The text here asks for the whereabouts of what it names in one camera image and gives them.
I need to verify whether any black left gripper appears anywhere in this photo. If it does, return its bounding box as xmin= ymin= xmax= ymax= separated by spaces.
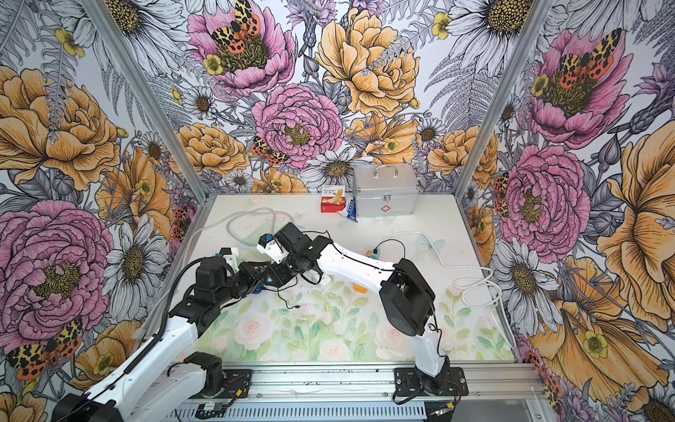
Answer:
xmin=215 ymin=261 xmax=270 ymax=304

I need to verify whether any white power strip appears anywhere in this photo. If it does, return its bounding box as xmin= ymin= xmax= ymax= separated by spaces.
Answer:
xmin=257 ymin=234 xmax=288 ymax=264

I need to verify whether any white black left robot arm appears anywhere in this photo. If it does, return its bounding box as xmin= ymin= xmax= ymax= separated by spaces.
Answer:
xmin=52 ymin=254 xmax=297 ymax=421

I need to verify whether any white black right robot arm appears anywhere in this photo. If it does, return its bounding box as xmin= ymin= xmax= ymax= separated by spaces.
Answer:
xmin=258 ymin=223 xmax=450 ymax=394

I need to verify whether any red white bandage box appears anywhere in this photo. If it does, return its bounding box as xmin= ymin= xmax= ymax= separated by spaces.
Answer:
xmin=320 ymin=185 xmax=346 ymax=214

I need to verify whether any blue white tissue pack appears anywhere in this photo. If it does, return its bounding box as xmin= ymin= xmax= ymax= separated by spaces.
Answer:
xmin=338 ymin=196 xmax=358 ymax=223

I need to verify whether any orange power strip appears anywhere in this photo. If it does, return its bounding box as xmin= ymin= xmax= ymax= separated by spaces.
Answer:
xmin=353 ymin=283 xmax=367 ymax=294

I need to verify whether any silver first aid case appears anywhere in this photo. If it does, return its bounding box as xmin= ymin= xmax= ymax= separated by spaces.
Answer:
xmin=353 ymin=164 xmax=418 ymax=219

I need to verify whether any black charger cable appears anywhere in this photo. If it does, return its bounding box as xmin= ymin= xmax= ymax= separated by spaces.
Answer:
xmin=263 ymin=284 xmax=304 ymax=311

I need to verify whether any grey power strip cord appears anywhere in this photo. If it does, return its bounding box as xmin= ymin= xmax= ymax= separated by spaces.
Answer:
xmin=184 ymin=206 xmax=296 ymax=251

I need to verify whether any white cord on right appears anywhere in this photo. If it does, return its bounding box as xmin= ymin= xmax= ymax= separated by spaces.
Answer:
xmin=376 ymin=230 xmax=515 ymax=349

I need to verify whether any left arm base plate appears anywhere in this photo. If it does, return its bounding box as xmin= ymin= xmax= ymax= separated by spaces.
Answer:
xmin=191 ymin=369 xmax=252 ymax=399

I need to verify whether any aluminium front rail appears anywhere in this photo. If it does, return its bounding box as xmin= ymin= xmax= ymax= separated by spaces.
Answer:
xmin=224 ymin=362 xmax=546 ymax=403

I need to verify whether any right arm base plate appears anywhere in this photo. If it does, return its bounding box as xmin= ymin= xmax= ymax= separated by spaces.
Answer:
xmin=394 ymin=367 xmax=469 ymax=398

